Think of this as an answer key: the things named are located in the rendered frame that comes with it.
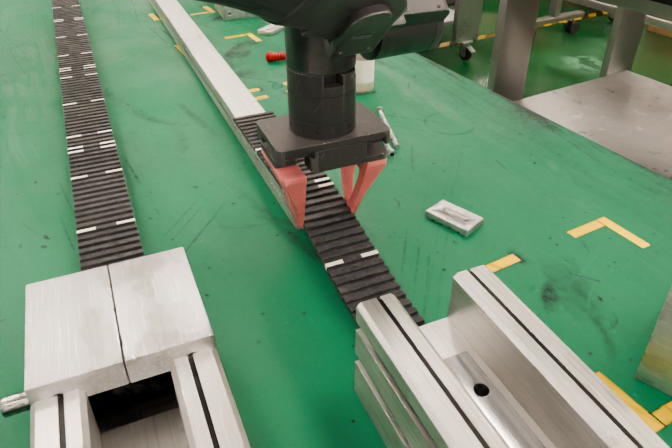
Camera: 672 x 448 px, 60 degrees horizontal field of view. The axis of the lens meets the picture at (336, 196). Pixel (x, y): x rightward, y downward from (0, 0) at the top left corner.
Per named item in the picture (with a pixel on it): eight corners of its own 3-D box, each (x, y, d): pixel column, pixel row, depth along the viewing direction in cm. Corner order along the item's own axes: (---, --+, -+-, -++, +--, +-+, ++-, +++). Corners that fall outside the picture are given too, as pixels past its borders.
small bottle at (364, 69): (348, 94, 87) (349, 13, 81) (349, 84, 90) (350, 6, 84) (373, 94, 87) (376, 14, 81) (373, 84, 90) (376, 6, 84)
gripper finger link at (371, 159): (386, 226, 55) (390, 137, 50) (314, 245, 53) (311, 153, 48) (356, 190, 60) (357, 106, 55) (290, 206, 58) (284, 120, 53)
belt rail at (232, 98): (148, -1, 132) (146, -14, 131) (166, -2, 134) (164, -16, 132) (296, 230, 58) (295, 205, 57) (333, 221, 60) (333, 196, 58)
